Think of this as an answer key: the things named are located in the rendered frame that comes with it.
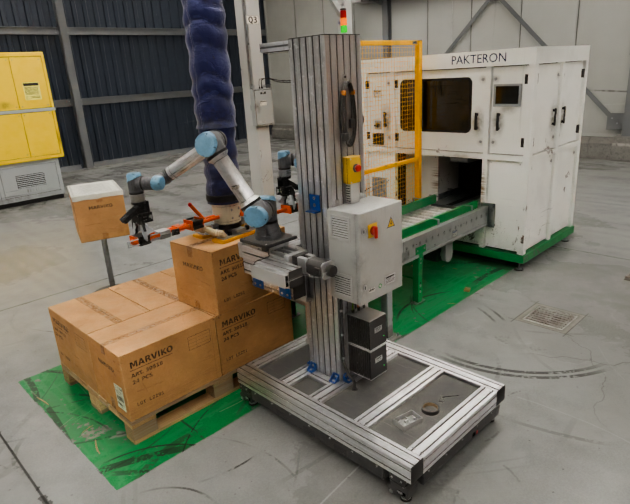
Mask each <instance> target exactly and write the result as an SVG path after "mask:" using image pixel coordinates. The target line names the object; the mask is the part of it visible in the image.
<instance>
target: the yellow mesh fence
mask: <svg viewBox="0 0 630 504"><path fill-rule="evenodd" d="M413 41H417V44H413ZM360 45H361V46H362V55H363V46H365V52H366V46H368V51H369V46H371V53H372V46H374V57H375V46H377V61H378V46H384V45H391V52H384V53H391V61H392V53H397V52H392V48H399V56H400V48H407V56H406V57H407V70H402V84H398V85H402V93H399V94H402V106H401V107H402V115H400V116H402V128H400V129H402V131H403V120H404V119H403V107H404V106H403V98H405V97H403V89H406V88H403V80H407V101H406V102H407V114H406V115H407V127H405V128H407V148H408V140H410V139H408V136H409V135H408V119H410V118H408V106H411V105H408V93H410V92H408V57H412V65H409V66H412V74H409V75H412V83H409V84H412V96H410V97H412V109H410V110H412V126H410V127H412V151H410V152H412V155H411V156H412V158H409V159H406V160H402V161H401V153H400V158H399V159H400V161H398V162H396V156H395V155H394V156H395V162H394V163H390V164H386V165H383V163H384V162H383V161H382V166H378V167H374V168H372V159H371V165H370V166H371V168H370V169H366V170H364V175H366V174H369V175H371V174H370V173H373V174H374V183H375V178H376V177H375V172H377V173H378V171H381V172H382V178H383V170H385V169H388V170H390V173H389V174H390V189H391V186H392V185H391V168H392V169H393V167H395V180H394V181H395V184H394V185H395V189H396V168H397V166H400V195H402V194H401V191H402V190H401V187H402V186H401V183H402V182H401V179H402V178H401V175H402V174H401V165H403V166H405V165H404V164H407V165H408V163H411V164H412V167H411V168H412V171H411V172H412V175H411V176H412V179H411V180H412V183H411V184H412V202H413V195H414V194H413V191H414V190H413V162H415V174H414V175H415V178H414V179H415V182H414V183H415V186H414V187H415V198H421V169H422V40H374V41H360ZM392 45H399V47H392ZM400 45H407V47H400ZM408 45H412V56H408V48H411V47H408ZM413 45H415V56H413ZM413 57H415V65H413ZM381 58H389V57H381V50H380V62H377V63H380V67H374V68H380V69H381V63H383V80H384V77H386V90H384V91H386V93H387V77H388V76H387V72H386V76H384V60H383V62H381ZM413 66H415V87H413V75H414V74H413ZM391 67H394V80H391V81H394V89H393V90H397V89H395V67H398V66H395V59H394V66H391ZM403 71H407V79H403ZM370 78H375V77H370ZM370 78H369V82H368V83H369V87H367V77H366V90H367V88H369V92H370V83H372V97H375V103H376V92H378V91H376V88H375V91H374V92H375V96H373V82H370ZM413 88H415V100H413ZM394 99H397V107H394V108H397V120H396V121H397V133H396V134H398V125H400V124H398V112H399V111H398V103H401V102H398V94H397V98H394ZM413 101H415V117H414V118H415V138H413V135H414V134H413V114H414V113H413ZM413 139H415V142H414V143H415V146H414V147H415V150H414V151H415V157H413ZM407 148H406V149H407ZM389 168H390V169H389ZM385 171H386V170H385ZM366 176H367V175H366ZM391 190H392V189H391Z"/></svg>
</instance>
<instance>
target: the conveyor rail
mask: <svg viewBox="0 0 630 504"><path fill-rule="evenodd" d="M487 220H488V206H485V205H484V206H481V207H479V208H476V209H474V210H473V211H469V212H467V213H464V214H462V215H460V216H457V217H455V218H452V219H450V220H448V221H445V222H443V223H440V225H438V226H437V225H436V226H433V227H431V228H428V229H426V230H424V231H421V232H419V233H416V234H414V235H412V236H409V237H407V238H404V239H402V265H404V264H407V263H409V262H411V261H413V260H415V259H417V258H419V254H418V255H416V248H417V247H420V246H422V245H424V244H426V251H425V252H423V256H424V255H426V254H428V253H430V252H432V251H434V250H436V249H438V248H441V247H443V246H445V245H447V244H449V243H451V242H453V241H455V240H458V239H460V238H462V237H464V236H466V235H468V234H470V233H472V232H474V231H477V230H479V229H481V228H483V227H485V226H487V225H488V223H487ZM455 229H457V236H456V237H454V238H452V231H453V230H455Z"/></svg>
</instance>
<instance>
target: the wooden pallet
mask: <svg viewBox="0 0 630 504"><path fill-rule="evenodd" d="M61 366H62V370H63V374H64V378H65V381H66V382H67V383H68V384H69V385H70V386H72V385H74V384H77V383H80V384H81V385H82V386H83V387H84V388H86V389H87V390H88V391H89V395H90V400H91V405H92V406H93V407H94V408H95V409H97V410H98V411H99V412H100V413H101V414H103V413H105V412H107V411H109V410H111V411H112V412H113V413H114V414H115V415H116V416H117V417H119V418H120V419H121V420H122V421H123V422H124V425H125V429H126V434H127V438H128V439H129V440H130V441H132V442H133V443H134V444H135V445H137V444H138V443H140V442H142V441H144V440H146V439H148V438H149V437H151V436H153V435H155V434H157V433H159V432H160V431H162V430H164V429H166V428H168V427H170V426H172V425H173V424H175V423H177V422H179V421H181V420H183V419H184V418H186V417H188V416H190V415H192V414H194V413H195V412H197V411H199V410H201V409H203V408H205V407H207V406H208V405H210V404H212V403H214V402H216V401H218V400H219V399H221V398H223V397H225V396H227V395H229V394H230V393H232V392H234V391H236V390H238V389H240V385H239V382H238V378H237V377H235V378H233V375H232V374H234V373H236V372H237V370H236V369H235V370H233V371H231V372H229V373H227V374H225V375H223V376H221V377H219V378H217V379H215V380H213V381H211V382H209V383H207V384H205V385H204V386H202V387H200V388H198V389H196V390H194V391H192V392H190V393H188V394H186V395H184V396H182V397H180V398H178V399H176V400H174V401H172V402H170V403H168V404H166V405H164V406H162V407H160V408H158V409H156V410H155V411H153V412H151V413H149V414H147V415H145V416H143V417H141V418H139V419H137V420H135V421H133V422H130V421H129V420H128V419H127V418H126V417H124V416H123V415H122V414H121V413H120V412H119V411H118V410H116V409H115V408H114V407H113V406H112V405H111V404H109V403H108V402H107V401H106V400H105V399H104V398H102V397H101V396H100V395H99V394H98V393H97V392H95V391H94V390H93V389H92V388H91V387H90V386H89V385H87V384H86V383H85V382H84V381H83V380H82V379H80V378H79V377H78V376H77V375H76V374H75V373H73V372H72V371H71V370H70V369H69V368H68V367H66V366H65V365H64V364H63V363H62V362H61ZM203 389H206V393H205V394H203V395H201V396H199V397H197V398H195V399H193V400H191V401H189V402H187V403H185V404H184V405H182V406H180V407H178V408H176V409H174V410H172V411H170V412H168V413H166V414H164V415H162V416H161V417H159V418H156V414H157V413H159V412H160V411H162V410H164V409H166V408H168V407H170V406H172V405H174V404H176V403H178V402H180V401H182V400H184V399H186V398H188V397H190V396H192V395H193V394H195V393H197V392H199V391H201V390H203Z"/></svg>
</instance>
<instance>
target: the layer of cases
mask: <svg viewBox="0 0 630 504"><path fill-rule="evenodd" d="M48 310H49V314H50V318H51V322H52V326H53V330H54V335H55V339H56V343H57V347H58V351H59V355H60V360H61V362H62V363H63V364H64V365H65V366H66V367H68V368H69V369H70V370H71V371H72V372H73V373H75V374H76V375H77V376H78V377H79V378H80V379H82V380H83V381H84V382H85V383H86V384H87V385H89V386H90V387H91V388H92V389H93V390H94V391H95V392H97V393H98V394H99V395H100V396H101V397H102V398H104V399H105V400H106V401H107V402H108V403H109V404H111V405H112V406H113V407H114V408H115V409H116V410H118V411H119V412H120V413H121V414H122V415H123V416H124V417H126V418H127V419H128V420H129V421H130V422H133V421H135V420H137V419H139V418H141V417H143V416H145V415H147V414H149V413H151V412H153V411H155V410H156V409H158V408H160V407H162V406H164V405H166V404H168V403H170V402H172V401H174V400H176V399H178V398H180V397H182V396H184V395H186V394H188V393H190V392H192V391H194V390H196V389H198V388H200V387H202V386H204V385H205V384H207V383H209V382H211V381H213V380H215V379H217V378H219V377H221V376H223V375H225V374H227V373H229V372H231V371H233V370H235V369H237V368H239V367H241V366H243V365H245V364H247V363H249V362H251V361H253V360H255V359H256V358H258V357H260V356H262V355H264V354H266V353H268V352H270V351H272V350H274V349H276V348H278V347H280V346H282V345H284V344H286V343H288V342H290V341H292V340H294V337H293V324H292V312H291V300H290V299H288V298H285V297H282V296H280V295H278V294H275V293H272V292H270V293H268V294H266V295H264V296H262V297H260V298H258V299H255V300H253V301H251V302H249V303H247V304H245V305H243V306H240V307H238V308H236V309H234V310H232V311H230V312H228V313H225V314H223V315H221V316H216V315H214V314H211V313H209V312H206V311H203V310H201V309H198V308H196V307H193V306H191V305H188V304H185V303H183V302H180V301H179V299H178V292H177V286H176V279H175V272H174V267H172V268H169V269H166V270H162V271H160V272H156V273H153V274H150V275H147V276H144V277H141V278H138V279H134V280H131V281H128V282H125V283H122V284H119V285H116V286H113V287H110V288H108V289H107V288H106V289H103V290H100V291H97V292H94V293H91V294H88V295H85V296H82V297H78V298H75V299H72V300H69V301H66V302H63V303H60V304H57V305H54V306H50V307H48Z"/></svg>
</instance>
